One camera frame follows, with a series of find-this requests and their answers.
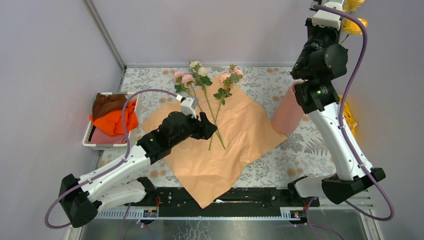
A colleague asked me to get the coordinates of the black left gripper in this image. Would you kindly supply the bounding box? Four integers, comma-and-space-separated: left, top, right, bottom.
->
170, 110, 218, 149

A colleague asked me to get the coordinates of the green peach wrapping paper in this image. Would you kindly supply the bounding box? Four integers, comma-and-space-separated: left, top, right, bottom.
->
140, 74, 287, 208

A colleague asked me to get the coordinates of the peach rose stem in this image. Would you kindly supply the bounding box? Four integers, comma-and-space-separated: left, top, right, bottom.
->
207, 64, 245, 152

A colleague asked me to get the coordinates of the pink cylindrical vase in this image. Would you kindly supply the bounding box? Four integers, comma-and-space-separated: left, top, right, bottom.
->
271, 81, 304, 135

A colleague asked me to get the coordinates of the pink rose stem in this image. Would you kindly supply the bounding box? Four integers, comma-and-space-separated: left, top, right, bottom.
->
172, 71, 198, 97

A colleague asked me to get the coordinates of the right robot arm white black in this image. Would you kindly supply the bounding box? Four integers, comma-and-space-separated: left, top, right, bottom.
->
286, 18, 386, 206

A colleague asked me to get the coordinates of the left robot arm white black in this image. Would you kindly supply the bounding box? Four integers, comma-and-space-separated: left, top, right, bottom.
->
59, 111, 218, 228

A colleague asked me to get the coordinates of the white plastic basket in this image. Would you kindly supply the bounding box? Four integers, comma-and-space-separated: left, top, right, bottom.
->
82, 92, 141, 150

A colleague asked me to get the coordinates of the white rose stem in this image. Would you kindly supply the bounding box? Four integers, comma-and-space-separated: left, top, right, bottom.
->
189, 60, 227, 151

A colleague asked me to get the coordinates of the orange cloth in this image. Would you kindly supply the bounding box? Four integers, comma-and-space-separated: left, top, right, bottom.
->
89, 101, 139, 136

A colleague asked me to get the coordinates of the brown cloth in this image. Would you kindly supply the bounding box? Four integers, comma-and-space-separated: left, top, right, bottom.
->
92, 93, 127, 121

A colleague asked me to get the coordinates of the pink cloth in basket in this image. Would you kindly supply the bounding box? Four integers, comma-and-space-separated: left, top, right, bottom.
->
88, 128, 127, 144

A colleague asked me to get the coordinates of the yellow cloth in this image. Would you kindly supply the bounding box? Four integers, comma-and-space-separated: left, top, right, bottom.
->
343, 102, 358, 138

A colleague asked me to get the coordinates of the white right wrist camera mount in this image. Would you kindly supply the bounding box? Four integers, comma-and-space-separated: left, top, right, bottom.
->
310, 0, 345, 31

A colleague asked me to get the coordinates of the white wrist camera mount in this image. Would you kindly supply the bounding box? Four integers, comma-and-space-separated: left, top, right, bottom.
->
310, 0, 345, 31
176, 94, 199, 119

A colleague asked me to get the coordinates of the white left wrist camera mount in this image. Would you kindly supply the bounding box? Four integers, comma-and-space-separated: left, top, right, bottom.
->
176, 94, 199, 119

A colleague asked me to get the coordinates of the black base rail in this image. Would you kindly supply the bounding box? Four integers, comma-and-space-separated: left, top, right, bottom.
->
131, 187, 312, 218

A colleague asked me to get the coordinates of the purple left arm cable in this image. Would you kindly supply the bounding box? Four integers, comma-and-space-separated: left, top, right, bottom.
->
44, 88, 183, 240

